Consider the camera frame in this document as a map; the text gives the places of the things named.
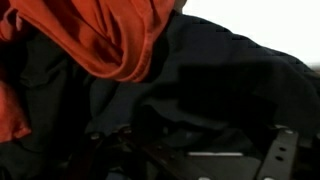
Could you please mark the black crumpled garment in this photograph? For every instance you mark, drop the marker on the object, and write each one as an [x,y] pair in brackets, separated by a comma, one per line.
[50,100]

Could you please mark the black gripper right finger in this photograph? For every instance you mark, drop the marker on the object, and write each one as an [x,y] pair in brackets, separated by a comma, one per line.
[278,156]

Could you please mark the dark navy-black cloth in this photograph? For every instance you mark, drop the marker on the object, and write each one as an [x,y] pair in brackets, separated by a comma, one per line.
[216,66]

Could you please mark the red crumpled cloth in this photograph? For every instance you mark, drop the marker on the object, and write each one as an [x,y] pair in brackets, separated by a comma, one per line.
[100,33]

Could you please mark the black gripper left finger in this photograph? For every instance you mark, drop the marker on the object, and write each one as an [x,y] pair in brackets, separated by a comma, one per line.
[110,156]

